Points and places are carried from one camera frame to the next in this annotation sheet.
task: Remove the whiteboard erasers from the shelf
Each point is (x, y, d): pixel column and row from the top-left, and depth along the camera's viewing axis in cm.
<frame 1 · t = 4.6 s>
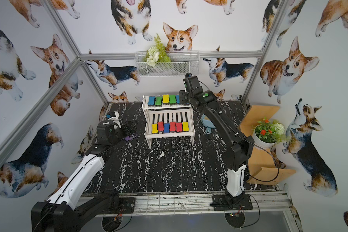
left hand: (130, 119, 80), fingers open
right hand: (188, 89, 80), fingers open
white wooden slatted shelf: (166, 116, 99), point 12 cm above the table
light wooden corner shelf: (261, 167, 66), point 22 cm above the table
white potted red flower plant: (267, 134, 77), point 22 cm above the table
blue eraser top far left: (151, 101, 85), point 29 cm above the table
green eraser top: (158, 101, 83), point 30 cm above the table
yellow eraser top middle: (166, 99, 85), point 29 cm above the table
green eraser top 2: (172, 99, 85), point 29 cm above the table
blue eraser top far right: (178, 98, 86), point 30 cm above the table
yellow eraser bottom far left: (154, 128, 90), point 15 cm above the table
red eraser bottom: (160, 126, 90), point 15 cm above the table
blue eraser bottom middle: (166, 127, 90), point 15 cm above the table
red eraser bottom 2: (172, 127, 91), point 14 cm above the table
red eraser bottom 3: (179, 127, 92), point 13 cm above the table
yellow eraser bottom far right: (185, 126, 92), point 14 cm above the table

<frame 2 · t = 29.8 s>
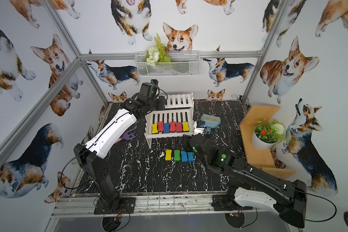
left hand: (161, 96, 80), fingers open
right hand: (188, 132, 71), fingers open
blue eraser top far left: (184, 156, 92), on the table
yellow eraser top middle: (168, 154, 92), point 2 cm above the table
green eraser top 2: (177, 155, 92), on the table
blue eraser top far right: (190, 156, 92), on the table
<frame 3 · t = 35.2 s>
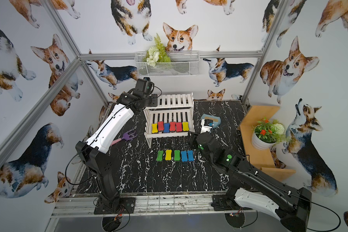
left hand: (150, 94, 82), fingers open
right hand: (194, 129, 71), fingers open
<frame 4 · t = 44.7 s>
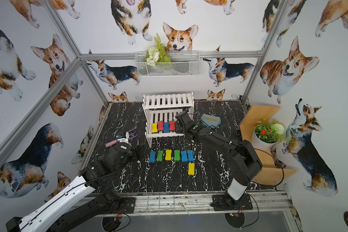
left hand: (137, 143, 75), fingers open
right hand: (183, 120, 88), fingers open
yellow eraser bottom far right: (191, 168, 87), on the table
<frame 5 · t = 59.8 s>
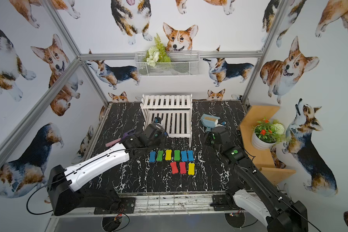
left hand: (164, 134, 79), fingers open
right hand: (209, 130, 79), fingers open
red eraser bottom 2: (174, 167, 87), on the table
